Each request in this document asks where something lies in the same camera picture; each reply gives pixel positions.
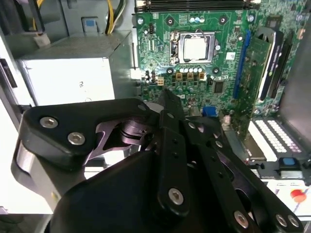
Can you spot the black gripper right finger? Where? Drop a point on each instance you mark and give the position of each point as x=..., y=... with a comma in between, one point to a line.
x=255, y=189

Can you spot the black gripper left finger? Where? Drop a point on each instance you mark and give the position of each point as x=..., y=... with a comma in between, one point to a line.
x=48, y=138

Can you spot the metal socket cover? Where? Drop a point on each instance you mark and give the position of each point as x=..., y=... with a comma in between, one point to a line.
x=196, y=61

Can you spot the silver CPU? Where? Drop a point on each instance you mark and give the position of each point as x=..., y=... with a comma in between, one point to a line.
x=195, y=48

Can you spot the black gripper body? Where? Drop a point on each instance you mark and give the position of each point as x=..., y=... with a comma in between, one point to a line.
x=109, y=194

